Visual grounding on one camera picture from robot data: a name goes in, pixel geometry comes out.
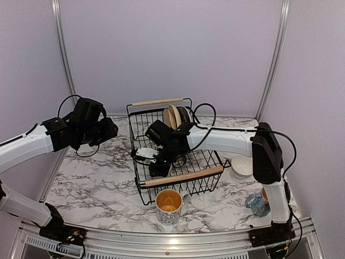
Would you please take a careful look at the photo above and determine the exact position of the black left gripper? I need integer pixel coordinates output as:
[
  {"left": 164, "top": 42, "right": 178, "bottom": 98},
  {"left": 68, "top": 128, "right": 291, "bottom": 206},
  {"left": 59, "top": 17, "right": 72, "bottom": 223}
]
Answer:
[{"left": 77, "top": 116, "right": 118, "bottom": 146}]

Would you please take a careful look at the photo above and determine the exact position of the black wire dish rack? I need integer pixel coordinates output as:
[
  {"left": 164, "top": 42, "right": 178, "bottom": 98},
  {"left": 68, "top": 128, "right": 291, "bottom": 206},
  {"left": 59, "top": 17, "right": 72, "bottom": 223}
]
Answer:
[{"left": 127, "top": 107, "right": 231, "bottom": 206}]

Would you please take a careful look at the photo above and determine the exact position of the plain cream yellow plate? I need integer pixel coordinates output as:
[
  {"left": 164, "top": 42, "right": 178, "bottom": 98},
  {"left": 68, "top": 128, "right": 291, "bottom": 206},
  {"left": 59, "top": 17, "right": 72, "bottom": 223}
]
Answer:
[{"left": 168, "top": 105, "right": 182, "bottom": 130}]

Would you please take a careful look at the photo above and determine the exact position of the cream gold rimmed plate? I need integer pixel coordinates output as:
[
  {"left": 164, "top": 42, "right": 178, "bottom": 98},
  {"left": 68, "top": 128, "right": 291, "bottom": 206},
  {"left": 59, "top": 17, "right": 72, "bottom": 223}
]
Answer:
[{"left": 163, "top": 108, "right": 175, "bottom": 129}]

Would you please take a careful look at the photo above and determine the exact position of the grey reindeer plate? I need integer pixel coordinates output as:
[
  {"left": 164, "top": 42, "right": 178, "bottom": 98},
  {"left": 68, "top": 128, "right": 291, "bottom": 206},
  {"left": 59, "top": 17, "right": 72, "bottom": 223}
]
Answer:
[{"left": 178, "top": 106, "right": 190, "bottom": 122}]

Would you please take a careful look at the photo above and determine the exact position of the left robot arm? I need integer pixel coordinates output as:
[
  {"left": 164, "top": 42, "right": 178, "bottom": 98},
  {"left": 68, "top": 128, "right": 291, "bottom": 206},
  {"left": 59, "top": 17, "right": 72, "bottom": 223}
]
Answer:
[{"left": 1, "top": 97, "right": 118, "bottom": 240}]

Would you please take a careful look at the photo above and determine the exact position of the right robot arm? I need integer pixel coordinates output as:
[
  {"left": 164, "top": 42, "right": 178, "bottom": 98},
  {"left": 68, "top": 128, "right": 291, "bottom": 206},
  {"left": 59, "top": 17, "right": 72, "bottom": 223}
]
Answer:
[{"left": 145, "top": 120, "right": 292, "bottom": 242}]

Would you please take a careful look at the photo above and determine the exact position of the patterned mug yellow inside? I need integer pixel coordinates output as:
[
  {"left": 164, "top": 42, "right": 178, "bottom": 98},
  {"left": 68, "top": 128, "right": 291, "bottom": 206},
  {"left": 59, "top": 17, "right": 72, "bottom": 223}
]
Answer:
[{"left": 155, "top": 189, "right": 191, "bottom": 226}]

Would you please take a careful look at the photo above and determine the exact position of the blue mug yellow inside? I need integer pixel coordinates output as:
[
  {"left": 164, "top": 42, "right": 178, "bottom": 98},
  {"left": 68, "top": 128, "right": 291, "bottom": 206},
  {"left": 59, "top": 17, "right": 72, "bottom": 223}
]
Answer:
[{"left": 245, "top": 187, "right": 271, "bottom": 217}]

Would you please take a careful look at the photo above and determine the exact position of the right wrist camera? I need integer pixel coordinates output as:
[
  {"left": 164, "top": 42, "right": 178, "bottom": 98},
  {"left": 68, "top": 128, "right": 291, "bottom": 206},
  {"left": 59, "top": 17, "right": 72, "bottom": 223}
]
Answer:
[{"left": 134, "top": 147, "right": 158, "bottom": 163}]

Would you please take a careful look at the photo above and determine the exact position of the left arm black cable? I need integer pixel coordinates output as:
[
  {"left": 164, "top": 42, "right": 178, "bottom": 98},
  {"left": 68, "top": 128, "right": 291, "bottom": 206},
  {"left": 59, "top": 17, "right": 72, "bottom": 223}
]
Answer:
[{"left": 57, "top": 94, "right": 100, "bottom": 159}]

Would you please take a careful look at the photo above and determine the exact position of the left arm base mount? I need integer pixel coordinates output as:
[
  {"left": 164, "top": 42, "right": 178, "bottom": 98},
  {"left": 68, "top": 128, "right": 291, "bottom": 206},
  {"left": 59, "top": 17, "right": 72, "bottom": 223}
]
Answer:
[{"left": 39, "top": 225, "right": 86, "bottom": 246}]

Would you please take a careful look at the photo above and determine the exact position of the left aluminium frame post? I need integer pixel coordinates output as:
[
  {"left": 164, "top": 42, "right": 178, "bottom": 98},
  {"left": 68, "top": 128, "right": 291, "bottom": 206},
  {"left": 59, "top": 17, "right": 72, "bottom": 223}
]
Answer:
[{"left": 52, "top": 0, "right": 76, "bottom": 94}]

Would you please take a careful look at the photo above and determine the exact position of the aluminium frame post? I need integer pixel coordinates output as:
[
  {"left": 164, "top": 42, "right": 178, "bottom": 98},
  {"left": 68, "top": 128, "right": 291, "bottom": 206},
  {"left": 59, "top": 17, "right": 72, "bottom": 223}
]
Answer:
[
  {"left": 256, "top": 0, "right": 291, "bottom": 121},
  {"left": 52, "top": 0, "right": 76, "bottom": 94}
]

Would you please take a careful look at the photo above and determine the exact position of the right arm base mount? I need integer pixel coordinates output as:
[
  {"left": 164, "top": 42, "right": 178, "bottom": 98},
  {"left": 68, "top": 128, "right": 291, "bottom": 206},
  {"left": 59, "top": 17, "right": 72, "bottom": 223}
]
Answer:
[{"left": 249, "top": 226, "right": 296, "bottom": 247}]

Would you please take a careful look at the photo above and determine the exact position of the front aluminium rail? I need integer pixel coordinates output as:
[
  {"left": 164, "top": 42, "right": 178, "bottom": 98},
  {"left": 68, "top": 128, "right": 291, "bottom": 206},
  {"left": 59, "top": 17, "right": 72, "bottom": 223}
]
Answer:
[{"left": 9, "top": 217, "right": 325, "bottom": 258}]

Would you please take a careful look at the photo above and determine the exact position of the right aluminium frame post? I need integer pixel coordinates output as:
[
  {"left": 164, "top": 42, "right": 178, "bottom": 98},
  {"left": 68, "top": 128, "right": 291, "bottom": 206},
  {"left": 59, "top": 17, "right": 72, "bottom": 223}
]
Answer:
[{"left": 256, "top": 0, "right": 291, "bottom": 121}]

